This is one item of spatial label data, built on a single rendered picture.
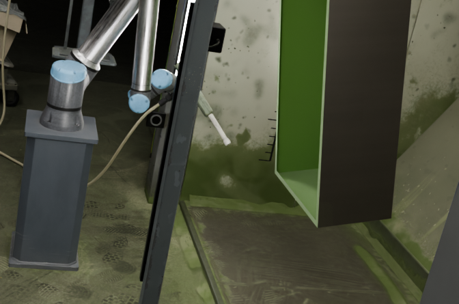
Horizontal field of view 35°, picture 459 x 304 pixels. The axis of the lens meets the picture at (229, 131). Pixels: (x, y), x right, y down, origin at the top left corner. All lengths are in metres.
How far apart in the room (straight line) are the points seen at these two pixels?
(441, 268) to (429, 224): 2.65
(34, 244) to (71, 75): 0.78
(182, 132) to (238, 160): 2.23
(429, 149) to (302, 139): 1.00
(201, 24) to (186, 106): 0.22
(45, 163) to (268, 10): 1.51
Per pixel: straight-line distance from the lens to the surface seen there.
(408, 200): 4.21
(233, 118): 4.06
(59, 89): 3.14
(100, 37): 3.26
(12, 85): 5.40
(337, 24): 2.88
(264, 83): 4.04
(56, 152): 3.15
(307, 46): 3.51
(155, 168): 4.08
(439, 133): 4.42
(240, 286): 3.42
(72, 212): 3.27
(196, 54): 1.88
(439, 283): 1.35
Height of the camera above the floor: 1.70
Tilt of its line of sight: 17 degrees down
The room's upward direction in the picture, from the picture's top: 12 degrees clockwise
